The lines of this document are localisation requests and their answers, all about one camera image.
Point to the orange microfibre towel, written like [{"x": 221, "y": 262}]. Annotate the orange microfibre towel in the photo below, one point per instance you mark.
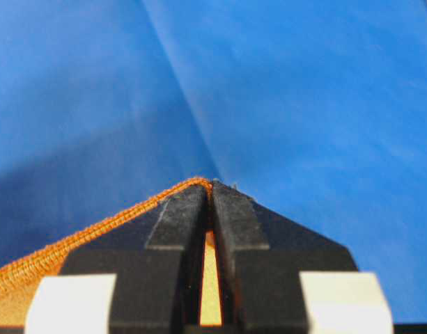
[{"x": 20, "y": 279}]

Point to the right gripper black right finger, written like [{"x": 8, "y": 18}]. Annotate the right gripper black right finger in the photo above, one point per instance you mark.
[{"x": 261, "y": 254}]

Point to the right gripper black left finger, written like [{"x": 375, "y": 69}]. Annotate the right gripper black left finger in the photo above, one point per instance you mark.
[{"x": 157, "y": 258}]

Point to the blue table cloth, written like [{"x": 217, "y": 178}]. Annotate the blue table cloth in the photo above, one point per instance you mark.
[{"x": 317, "y": 109}]

